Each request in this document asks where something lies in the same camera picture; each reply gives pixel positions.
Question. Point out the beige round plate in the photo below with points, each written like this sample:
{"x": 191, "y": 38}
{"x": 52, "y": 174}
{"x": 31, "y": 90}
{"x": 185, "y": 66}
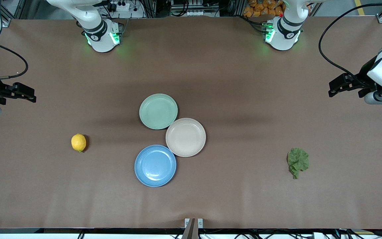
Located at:
{"x": 186, "y": 137}

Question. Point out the metal electronics rack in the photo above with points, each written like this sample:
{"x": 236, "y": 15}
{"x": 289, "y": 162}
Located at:
{"x": 196, "y": 12}

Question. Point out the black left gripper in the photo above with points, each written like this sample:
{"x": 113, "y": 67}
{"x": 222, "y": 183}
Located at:
{"x": 363, "y": 78}

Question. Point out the green lettuce leaf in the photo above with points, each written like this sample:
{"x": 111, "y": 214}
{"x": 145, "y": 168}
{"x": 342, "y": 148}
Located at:
{"x": 298, "y": 161}

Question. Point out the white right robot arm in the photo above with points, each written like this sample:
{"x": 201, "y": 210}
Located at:
{"x": 103, "y": 43}

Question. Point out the orange packaged items pile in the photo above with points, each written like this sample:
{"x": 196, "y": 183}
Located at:
{"x": 257, "y": 8}

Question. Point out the brown table cover mat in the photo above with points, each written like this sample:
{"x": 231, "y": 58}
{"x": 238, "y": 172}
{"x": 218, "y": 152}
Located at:
{"x": 277, "y": 199}

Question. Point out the blue round plate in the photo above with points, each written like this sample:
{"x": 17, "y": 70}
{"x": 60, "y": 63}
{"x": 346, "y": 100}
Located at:
{"x": 155, "y": 166}

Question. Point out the yellow lemon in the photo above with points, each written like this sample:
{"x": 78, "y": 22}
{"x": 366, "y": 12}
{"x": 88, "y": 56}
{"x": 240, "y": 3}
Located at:
{"x": 78, "y": 142}

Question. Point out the white power strip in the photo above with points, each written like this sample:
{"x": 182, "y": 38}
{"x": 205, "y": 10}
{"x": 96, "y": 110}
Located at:
{"x": 124, "y": 6}

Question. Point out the metal clamp bracket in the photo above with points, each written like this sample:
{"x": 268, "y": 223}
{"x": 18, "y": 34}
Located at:
{"x": 191, "y": 230}

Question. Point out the pale green round plate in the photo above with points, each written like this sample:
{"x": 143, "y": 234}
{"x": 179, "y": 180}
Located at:
{"x": 159, "y": 111}

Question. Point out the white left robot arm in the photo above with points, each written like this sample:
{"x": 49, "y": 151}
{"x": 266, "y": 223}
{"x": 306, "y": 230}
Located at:
{"x": 284, "y": 39}

